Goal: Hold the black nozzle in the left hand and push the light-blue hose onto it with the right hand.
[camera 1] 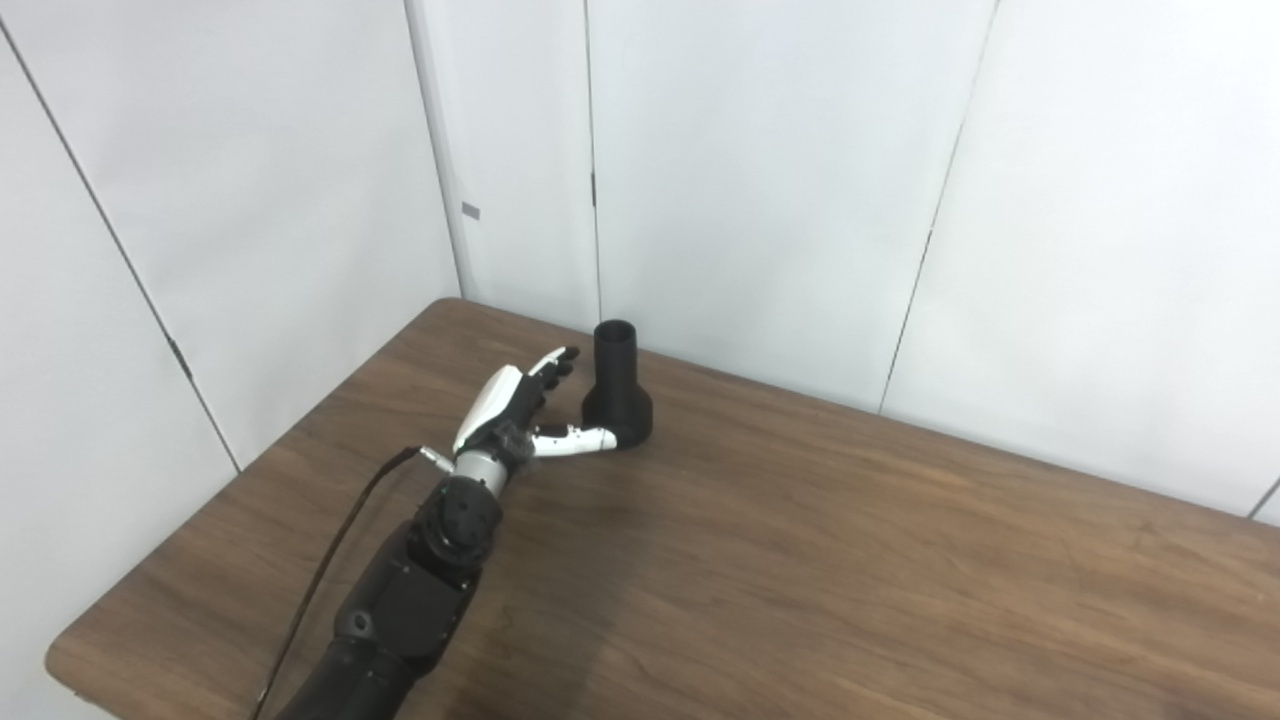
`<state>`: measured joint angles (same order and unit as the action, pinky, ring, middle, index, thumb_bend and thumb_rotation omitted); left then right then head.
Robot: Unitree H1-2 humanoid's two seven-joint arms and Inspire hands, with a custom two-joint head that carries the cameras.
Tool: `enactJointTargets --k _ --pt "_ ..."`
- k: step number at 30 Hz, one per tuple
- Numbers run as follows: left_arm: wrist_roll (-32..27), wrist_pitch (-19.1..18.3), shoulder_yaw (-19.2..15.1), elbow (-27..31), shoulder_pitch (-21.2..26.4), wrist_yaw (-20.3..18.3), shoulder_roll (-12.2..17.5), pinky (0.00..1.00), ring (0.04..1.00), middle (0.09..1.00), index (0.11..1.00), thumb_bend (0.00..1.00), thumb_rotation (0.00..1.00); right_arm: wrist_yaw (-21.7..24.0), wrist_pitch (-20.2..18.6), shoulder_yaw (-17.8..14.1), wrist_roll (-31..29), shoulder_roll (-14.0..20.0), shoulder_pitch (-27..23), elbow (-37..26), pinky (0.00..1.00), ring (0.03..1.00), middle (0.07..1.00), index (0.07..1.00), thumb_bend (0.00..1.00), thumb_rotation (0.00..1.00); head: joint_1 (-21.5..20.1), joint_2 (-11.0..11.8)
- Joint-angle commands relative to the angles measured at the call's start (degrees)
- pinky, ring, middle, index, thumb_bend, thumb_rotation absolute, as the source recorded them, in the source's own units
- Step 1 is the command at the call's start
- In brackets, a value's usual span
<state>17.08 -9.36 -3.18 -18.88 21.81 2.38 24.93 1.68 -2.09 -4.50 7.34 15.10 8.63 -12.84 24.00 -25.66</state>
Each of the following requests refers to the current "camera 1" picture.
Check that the black funnel-shaped nozzle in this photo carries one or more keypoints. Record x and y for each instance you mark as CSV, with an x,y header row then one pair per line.
x,y
615,372

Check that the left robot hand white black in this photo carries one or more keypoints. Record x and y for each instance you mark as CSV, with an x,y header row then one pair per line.
x,y
498,400

